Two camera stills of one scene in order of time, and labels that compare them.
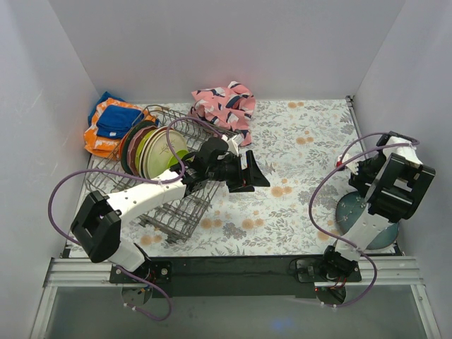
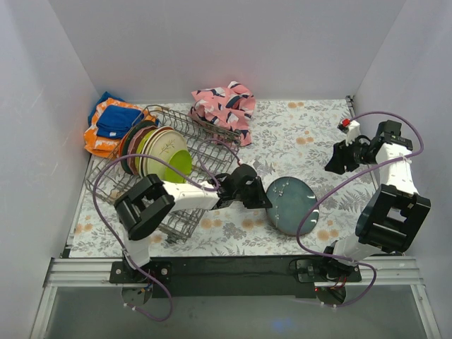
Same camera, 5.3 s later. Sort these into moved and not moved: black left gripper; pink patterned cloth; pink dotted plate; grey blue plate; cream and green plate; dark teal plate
Moved: grey blue plate; black left gripper
Not moved: pink dotted plate; pink patterned cloth; cream and green plate; dark teal plate
